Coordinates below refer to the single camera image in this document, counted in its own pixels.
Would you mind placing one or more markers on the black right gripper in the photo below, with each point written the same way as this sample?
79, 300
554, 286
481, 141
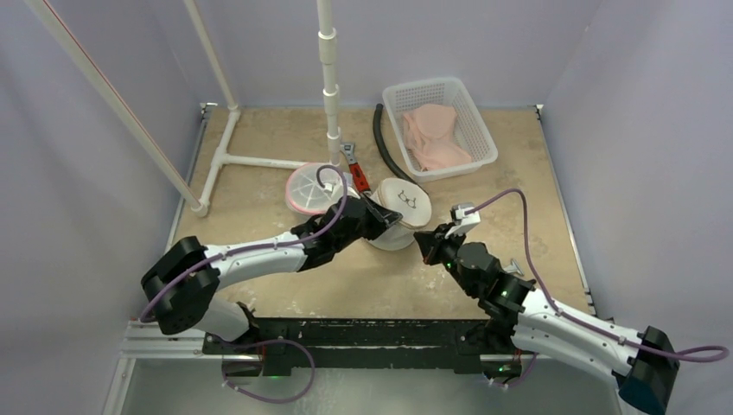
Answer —
437, 246

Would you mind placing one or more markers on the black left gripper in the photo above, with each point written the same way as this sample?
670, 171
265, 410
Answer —
380, 219

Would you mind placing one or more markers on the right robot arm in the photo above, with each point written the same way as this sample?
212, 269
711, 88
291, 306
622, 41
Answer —
636, 363

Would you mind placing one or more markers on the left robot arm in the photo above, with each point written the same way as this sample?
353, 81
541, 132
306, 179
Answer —
182, 284

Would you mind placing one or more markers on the pink-rimmed mesh laundry bag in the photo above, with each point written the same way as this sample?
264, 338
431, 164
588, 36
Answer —
303, 189

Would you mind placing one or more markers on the pink bra in basket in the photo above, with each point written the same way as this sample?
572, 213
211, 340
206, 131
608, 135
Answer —
429, 136

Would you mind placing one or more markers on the white plastic basket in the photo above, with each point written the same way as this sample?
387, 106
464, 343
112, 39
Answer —
470, 131

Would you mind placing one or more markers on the red-handled adjustable wrench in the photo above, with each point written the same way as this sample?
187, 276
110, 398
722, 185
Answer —
359, 178

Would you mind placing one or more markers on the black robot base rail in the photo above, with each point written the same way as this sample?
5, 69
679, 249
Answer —
462, 346

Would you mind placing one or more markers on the white PVC pipe frame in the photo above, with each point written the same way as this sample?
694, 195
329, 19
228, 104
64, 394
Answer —
327, 39

